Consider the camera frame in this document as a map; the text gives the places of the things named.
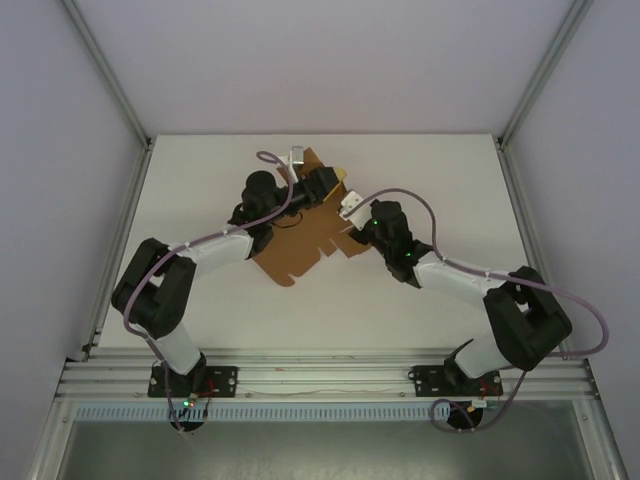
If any aluminium frame leg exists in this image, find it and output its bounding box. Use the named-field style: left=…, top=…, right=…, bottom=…
left=572, top=399, right=629, bottom=480
left=27, top=399, right=76, bottom=480

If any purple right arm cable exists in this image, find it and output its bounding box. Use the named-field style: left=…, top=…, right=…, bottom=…
left=367, top=186, right=612, bottom=435

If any aluminium table side rail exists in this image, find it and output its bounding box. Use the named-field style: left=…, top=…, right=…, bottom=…
left=494, top=138, right=571, bottom=361
left=79, top=139, right=155, bottom=361

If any aluminium frame post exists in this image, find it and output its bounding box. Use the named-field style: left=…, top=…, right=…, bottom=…
left=496, top=0, right=596, bottom=147
left=60, top=0, right=153, bottom=147

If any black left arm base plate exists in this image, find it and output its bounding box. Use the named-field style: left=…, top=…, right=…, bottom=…
left=146, top=363, right=239, bottom=400

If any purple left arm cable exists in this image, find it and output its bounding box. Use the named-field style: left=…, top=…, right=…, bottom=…
left=123, top=149, right=301, bottom=434

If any slotted grey cable duct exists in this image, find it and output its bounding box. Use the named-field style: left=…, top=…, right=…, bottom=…
left=73, top=403, right=501, bottom=422

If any aluminium mounting rail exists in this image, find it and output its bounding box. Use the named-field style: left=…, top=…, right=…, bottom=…
left=53, top=347, right=600, bottom=401

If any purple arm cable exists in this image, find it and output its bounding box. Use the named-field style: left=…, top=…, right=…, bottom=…
left=123, top=149, right=301, bottom=434
left=367, top=186, right=612, bottom=435

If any brown cardboard paper box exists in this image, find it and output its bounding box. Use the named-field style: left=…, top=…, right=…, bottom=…
left=251, top=146, right=374, bottom=290

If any shiny metal sheet panel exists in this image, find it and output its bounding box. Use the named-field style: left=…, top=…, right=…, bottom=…
left=64, top=420, right=589, bottom=480

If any black round cable grommet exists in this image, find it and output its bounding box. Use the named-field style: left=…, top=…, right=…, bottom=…
left=169, top=417, right=206, bottom=435
left=446, top=402, right=484, bottom=434

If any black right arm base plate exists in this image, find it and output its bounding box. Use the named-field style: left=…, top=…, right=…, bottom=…
left=407, top=363, right=504, bottom=400

